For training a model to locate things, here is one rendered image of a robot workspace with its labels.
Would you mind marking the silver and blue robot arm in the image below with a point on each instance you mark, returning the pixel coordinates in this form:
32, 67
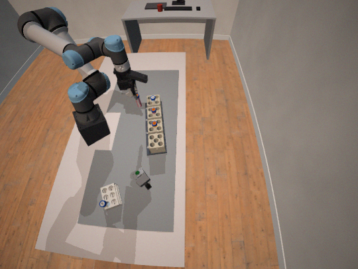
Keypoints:
49, 28

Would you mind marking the cream bucket adapter with holes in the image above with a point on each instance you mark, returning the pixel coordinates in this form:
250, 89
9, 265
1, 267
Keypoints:
156, 143

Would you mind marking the white tube rack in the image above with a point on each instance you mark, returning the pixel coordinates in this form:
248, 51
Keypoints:
114, 191

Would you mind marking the grey flat mat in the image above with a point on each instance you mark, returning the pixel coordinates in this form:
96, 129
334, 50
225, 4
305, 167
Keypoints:
142, 209

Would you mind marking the beige bucket adapter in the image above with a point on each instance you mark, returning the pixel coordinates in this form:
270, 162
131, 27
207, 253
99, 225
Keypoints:
153, 103
151, 116
155, 130

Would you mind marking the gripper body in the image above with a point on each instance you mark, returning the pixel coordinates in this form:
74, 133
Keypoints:
123, 82

